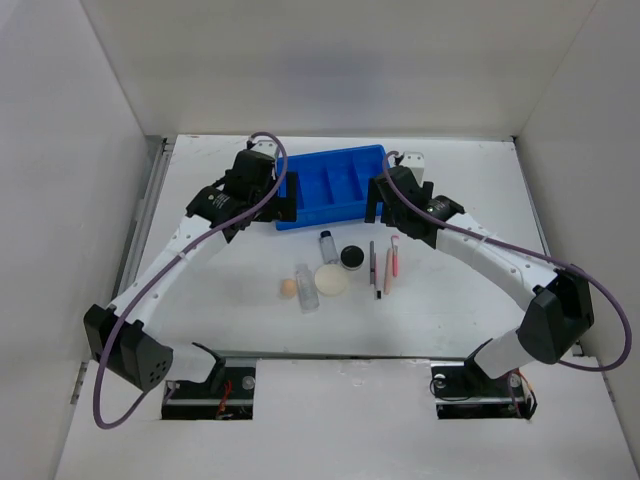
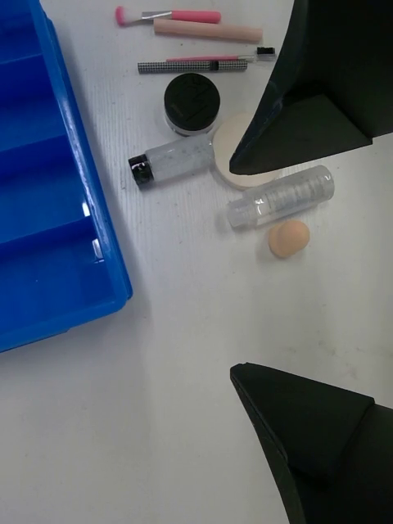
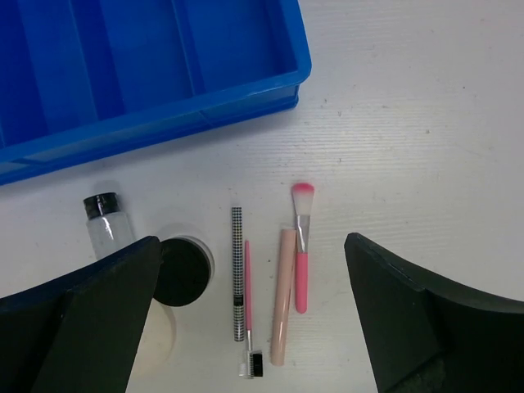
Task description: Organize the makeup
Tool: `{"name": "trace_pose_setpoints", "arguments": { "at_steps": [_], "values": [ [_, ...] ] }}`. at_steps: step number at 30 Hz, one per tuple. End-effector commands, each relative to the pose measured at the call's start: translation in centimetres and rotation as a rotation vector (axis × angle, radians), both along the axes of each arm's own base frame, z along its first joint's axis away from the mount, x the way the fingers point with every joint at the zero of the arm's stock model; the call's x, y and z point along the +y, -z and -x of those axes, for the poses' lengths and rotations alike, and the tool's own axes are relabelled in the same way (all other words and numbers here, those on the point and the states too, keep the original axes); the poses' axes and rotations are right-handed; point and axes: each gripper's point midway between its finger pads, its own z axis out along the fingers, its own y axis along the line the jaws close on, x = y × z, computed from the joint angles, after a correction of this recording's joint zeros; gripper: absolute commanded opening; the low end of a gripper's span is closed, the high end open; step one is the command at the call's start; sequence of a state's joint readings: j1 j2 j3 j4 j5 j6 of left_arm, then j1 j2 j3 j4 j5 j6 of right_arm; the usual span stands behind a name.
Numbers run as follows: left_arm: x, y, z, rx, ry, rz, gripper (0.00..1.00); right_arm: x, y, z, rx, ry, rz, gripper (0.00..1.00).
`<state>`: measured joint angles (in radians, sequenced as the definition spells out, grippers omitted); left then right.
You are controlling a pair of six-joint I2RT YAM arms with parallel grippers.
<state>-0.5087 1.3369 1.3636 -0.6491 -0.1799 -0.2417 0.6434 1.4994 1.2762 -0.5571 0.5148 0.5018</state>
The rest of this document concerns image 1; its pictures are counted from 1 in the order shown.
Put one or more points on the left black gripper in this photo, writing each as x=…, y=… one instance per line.
x=281, y=209

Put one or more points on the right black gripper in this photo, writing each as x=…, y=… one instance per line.
x=374, y=196

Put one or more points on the pink small brush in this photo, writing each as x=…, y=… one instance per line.
x=395, y=252

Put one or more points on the orange makeup sponge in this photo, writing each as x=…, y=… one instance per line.
x=288, y=288

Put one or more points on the black round jar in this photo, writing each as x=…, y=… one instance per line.
x=352, y=257

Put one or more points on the houndstooth pattern pencil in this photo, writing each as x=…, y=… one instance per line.
x=373, y=269

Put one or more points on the white round powder puff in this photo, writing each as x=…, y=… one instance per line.
x=330, y=280

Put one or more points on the light pink tube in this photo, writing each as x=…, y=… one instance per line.
x=389, y=272

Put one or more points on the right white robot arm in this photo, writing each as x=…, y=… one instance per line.
x=556, y=303

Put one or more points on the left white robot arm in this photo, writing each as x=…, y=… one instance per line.
x=123, y=337

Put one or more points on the blue divided plastic tray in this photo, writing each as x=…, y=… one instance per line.
x=332, y=186

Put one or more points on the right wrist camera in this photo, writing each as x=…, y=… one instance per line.
x=415, y=161

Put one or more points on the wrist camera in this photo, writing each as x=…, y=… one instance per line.
x=415, y=161
x=264, y=146

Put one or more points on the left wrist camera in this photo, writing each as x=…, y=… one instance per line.
x=264, y=146

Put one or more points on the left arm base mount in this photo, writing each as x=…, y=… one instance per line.
x=228, y=397

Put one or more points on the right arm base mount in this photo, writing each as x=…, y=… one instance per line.
x=461, y=394

